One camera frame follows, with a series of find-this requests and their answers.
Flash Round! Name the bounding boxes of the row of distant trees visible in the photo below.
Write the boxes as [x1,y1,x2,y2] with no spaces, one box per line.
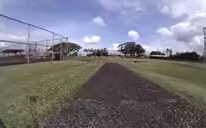
[82,47,110,57]

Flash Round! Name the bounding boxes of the dark gravel path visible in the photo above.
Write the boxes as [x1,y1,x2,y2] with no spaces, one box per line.
[40,62,206,128]

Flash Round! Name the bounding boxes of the large spreading tree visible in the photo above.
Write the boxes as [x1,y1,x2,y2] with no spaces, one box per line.
[117,41,147,58]

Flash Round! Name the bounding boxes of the dark bushes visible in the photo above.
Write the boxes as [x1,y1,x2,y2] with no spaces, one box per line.
[149,50,166,57]

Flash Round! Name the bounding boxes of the green grass field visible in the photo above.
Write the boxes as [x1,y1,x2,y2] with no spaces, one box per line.
[0,55,206,128]

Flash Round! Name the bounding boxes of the low roofed pavilion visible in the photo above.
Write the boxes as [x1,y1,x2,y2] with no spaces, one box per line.
[0,48,26,58]

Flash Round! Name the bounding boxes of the tall chain-link fence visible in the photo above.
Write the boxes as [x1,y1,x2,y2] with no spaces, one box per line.
[0,10,70,65]

